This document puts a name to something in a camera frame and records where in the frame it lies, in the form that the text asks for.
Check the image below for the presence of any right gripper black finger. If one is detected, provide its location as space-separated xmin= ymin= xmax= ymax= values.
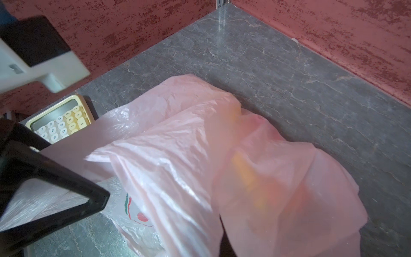
xmin=219 ymin=219 xmax=237 ymax=257

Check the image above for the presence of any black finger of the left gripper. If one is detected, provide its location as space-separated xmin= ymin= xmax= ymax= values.
xmin=1 ymin=118 xmax=110 ymax=257

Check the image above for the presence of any pink fruit-print plastic bag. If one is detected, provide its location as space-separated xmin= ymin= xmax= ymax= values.
xmin=0 ymin=73 xmax=369 ymax=257

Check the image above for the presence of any yellow calculator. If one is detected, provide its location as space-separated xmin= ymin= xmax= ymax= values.
xmin=25 ymin=94 xmax=95 ymax=144

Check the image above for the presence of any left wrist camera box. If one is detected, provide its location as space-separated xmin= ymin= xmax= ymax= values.
xmin=1 ymin=16 xmax=90 ymax=93

